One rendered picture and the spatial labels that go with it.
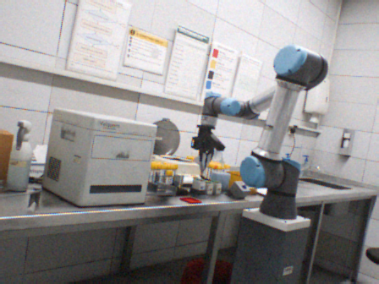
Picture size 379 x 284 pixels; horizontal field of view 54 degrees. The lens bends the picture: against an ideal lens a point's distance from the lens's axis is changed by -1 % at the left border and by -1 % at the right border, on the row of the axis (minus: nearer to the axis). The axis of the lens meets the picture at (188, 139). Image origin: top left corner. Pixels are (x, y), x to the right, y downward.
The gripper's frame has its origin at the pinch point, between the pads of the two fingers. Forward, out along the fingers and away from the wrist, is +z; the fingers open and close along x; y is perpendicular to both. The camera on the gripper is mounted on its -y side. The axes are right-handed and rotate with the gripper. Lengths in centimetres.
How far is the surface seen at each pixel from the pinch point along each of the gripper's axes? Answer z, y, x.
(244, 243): 23.0, -30.8, 4.3
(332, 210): 29, 0, -169
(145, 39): -61, 58, -1
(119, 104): -23, 58, 9
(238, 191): 8.6, -7.8, -19.7
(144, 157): -4.9, -6.0, 42.0
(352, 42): -124, 39, -241
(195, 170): 4.6, 20.8, -19.1
